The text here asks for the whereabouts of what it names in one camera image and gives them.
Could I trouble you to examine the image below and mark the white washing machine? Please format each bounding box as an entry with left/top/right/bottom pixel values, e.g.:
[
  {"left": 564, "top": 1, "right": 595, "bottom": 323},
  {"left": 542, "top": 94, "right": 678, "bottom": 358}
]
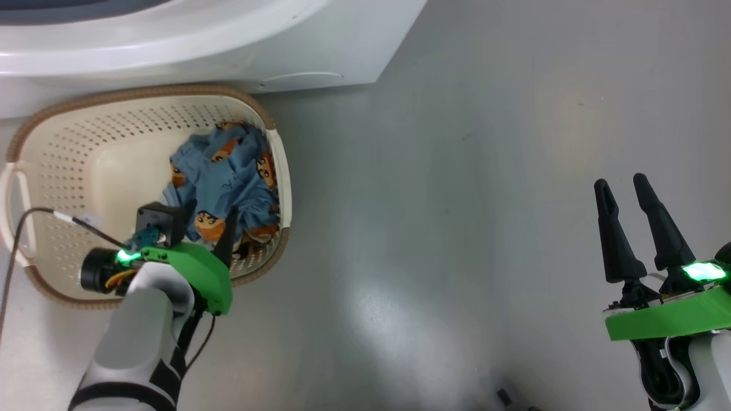
[{"left": 0, "top": 0, "right": 428, "bottom": 120}]

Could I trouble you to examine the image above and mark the blue cartoon print clothing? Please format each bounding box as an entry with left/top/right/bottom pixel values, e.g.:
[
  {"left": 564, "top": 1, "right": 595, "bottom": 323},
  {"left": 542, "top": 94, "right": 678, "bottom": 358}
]
[{"left": 162, "top": 120, "right": 282, "bottom": 245}]

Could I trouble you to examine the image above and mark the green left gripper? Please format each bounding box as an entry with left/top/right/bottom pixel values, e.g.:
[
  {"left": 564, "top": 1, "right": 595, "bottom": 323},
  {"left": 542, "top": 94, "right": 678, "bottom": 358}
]
[{"left": 80, "top": 199, "right": 240, "bottom": 316}]

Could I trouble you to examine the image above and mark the cream plastic laundry basket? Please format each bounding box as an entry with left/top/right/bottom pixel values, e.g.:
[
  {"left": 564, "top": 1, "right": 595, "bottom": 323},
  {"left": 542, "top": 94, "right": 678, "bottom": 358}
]
[{"left": 0, "top": 84, "right": 294, "bottom": 311}]

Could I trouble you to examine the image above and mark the round white filter cover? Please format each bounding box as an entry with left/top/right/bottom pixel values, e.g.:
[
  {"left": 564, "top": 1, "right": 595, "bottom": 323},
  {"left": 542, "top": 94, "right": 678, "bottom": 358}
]
[{"left": 256, "top": 71, "right": 345, "bottom": 92}]

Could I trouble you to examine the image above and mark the grey rubber door gasket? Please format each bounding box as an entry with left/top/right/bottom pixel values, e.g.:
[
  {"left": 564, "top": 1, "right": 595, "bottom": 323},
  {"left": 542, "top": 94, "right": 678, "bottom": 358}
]
[{"left": 0, "top": 0, "right": 174, "bottom": 26}]

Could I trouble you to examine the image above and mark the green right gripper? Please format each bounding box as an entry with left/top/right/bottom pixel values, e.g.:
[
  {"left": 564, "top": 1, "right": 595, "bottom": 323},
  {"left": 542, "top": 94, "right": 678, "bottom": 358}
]
[{"left": 593, "top": 173, "right": 731, "bottom": 343}]

